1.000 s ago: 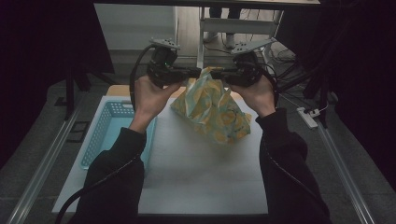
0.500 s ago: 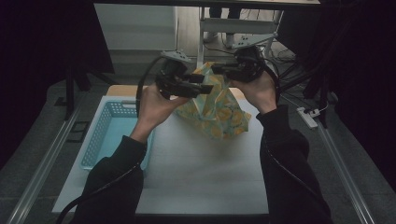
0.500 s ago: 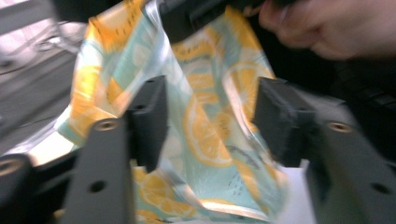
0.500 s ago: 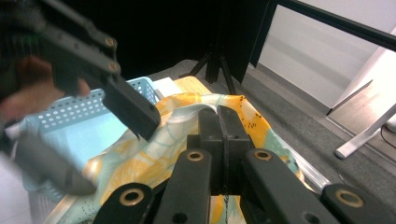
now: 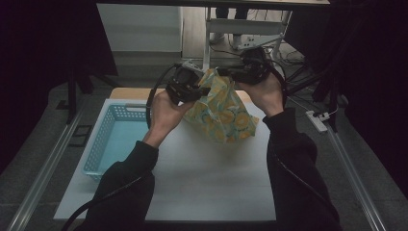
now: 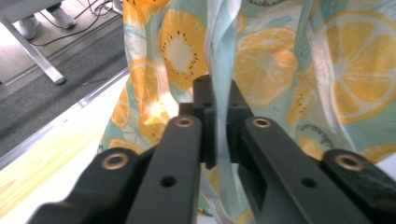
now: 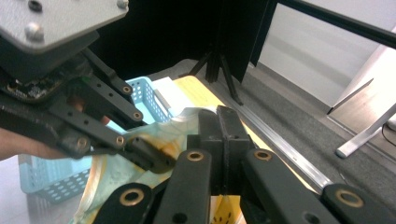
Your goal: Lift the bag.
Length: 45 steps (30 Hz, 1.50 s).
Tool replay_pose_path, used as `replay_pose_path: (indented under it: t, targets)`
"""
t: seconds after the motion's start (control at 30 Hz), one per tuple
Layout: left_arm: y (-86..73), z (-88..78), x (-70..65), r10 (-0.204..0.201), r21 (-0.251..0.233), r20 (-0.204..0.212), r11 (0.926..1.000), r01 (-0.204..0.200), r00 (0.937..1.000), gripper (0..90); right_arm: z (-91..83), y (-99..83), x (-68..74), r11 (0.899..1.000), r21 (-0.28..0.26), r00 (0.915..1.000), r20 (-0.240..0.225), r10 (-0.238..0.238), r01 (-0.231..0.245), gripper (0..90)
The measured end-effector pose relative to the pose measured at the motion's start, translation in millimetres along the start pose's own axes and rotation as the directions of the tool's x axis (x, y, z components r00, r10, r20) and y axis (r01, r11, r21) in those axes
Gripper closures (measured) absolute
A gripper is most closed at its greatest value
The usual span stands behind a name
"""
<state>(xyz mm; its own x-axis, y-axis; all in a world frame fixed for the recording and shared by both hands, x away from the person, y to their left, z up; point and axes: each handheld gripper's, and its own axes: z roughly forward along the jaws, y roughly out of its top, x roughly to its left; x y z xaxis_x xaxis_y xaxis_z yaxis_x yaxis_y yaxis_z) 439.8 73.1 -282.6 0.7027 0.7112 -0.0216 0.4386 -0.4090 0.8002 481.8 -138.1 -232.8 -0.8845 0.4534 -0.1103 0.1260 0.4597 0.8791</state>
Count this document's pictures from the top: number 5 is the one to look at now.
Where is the white desk frame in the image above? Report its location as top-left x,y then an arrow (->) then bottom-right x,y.
201,5 -> 293,78

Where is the right hand-held gripper cable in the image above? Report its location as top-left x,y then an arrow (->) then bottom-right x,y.
268,63 -> 291,108

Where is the left hand-held gripper cable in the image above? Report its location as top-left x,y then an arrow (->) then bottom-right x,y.
60,63 -> 181,231

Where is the black tripod stand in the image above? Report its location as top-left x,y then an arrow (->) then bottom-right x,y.
283,62 -> 342,133

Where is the orange floral tote bag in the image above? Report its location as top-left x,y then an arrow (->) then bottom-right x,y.
182,67 -> 261,145

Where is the person's right hand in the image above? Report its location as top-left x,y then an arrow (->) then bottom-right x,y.
236,71 -> 287,118

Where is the hand-held gripper cable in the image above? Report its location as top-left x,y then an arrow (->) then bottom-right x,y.
60,63 -> 181,231
268,63 -> 291,108

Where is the black floor cable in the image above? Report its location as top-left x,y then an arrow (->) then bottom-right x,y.
282,62 -> 311,91

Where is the person's left hand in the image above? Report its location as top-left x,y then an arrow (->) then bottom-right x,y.
141,89 -> 197,149

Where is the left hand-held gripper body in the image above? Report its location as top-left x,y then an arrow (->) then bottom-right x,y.
165,60 -> 205,105

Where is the white floor cable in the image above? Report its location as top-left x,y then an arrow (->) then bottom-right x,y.
287,81 -> 321,113

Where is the white cabinet panel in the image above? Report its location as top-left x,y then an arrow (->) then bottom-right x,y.
96,3 -> 184,53

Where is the blue plastic basket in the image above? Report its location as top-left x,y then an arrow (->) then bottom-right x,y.
81,102 -> 154,184

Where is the aluminium rail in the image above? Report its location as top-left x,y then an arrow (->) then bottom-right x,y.
5,107 -> 85,231
326,127 -> 389,231

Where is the white table mat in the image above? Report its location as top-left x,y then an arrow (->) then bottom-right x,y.
53,98 -> 277,223

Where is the white power strip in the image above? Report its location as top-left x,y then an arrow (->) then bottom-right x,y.
304,109 -> 331,134

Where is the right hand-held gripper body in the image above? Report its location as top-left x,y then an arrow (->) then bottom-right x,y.
236,34 -> 274,86

